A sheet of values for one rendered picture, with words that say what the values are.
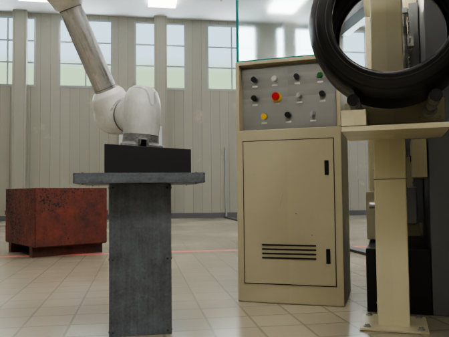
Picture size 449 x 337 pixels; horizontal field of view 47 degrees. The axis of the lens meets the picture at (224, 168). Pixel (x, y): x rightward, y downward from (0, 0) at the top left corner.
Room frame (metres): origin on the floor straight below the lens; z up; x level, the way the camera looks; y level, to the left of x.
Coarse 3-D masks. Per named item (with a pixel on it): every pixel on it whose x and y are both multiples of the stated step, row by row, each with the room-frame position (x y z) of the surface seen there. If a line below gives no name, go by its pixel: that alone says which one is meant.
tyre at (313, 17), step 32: (320, 0) 1.87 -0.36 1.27; (352, 0) 2.11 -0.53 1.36; (448, 0) 1.99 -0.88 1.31; (320, 32) 1.87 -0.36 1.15; (448, 32) 2.00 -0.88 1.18; (320, 64) 1.92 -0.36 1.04; (352, 64) 1.83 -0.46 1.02; (448, 64) 1.75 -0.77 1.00; (384, 96) 1.84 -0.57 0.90; (416, 96) 1.83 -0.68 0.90
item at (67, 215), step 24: (24, 192) 4.94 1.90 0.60; (48, 192) 4.78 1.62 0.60; (72, 192) 4.93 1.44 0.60; (96, 192) 5.08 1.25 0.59; (24, 216) 4.93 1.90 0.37; (48, 216) 4.78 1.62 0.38; (72, 216) 4.93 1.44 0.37; (96, 216) 5.08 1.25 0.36; (24, 240) 4.93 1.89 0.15; (48, 240) 4.79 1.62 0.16; (72, 240) 4.93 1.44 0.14; (96, 240) 5.08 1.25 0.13
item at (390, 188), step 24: (384, 0) 2.19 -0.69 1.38; (384, 24) 2.19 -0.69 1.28; (384, 48) 2.19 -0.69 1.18; (384, 144) 2.19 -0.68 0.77; (384, 168) 2.19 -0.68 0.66; (384, 192) 2.19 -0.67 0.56; (384, 216) 2.19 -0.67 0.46; (384, 240) 2.20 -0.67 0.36; (384, 264) 2.20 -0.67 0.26; (408, 264) 2.17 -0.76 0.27; (384, 288) 2.20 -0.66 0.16; (408, 288) 2.17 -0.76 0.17; (384, 312) 2.20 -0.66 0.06; (408, 312) 2.17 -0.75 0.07
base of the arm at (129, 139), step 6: (126, 138) 2.18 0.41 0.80; (132, 138) 2.16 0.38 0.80; (138, 138) 2.15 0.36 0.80; (144, 138) 2.16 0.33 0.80; (150, 138) 2.18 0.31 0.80; (156, 138) 2.21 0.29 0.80; (120, 144) 2.14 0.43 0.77; (126, 144) 2.14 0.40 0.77; (132, 144) 2.15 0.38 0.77; (138, 144) 2.15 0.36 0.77; (144, 144) 2.12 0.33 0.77; (150, 144) 2.17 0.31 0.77; (156, 144) 2.17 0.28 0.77
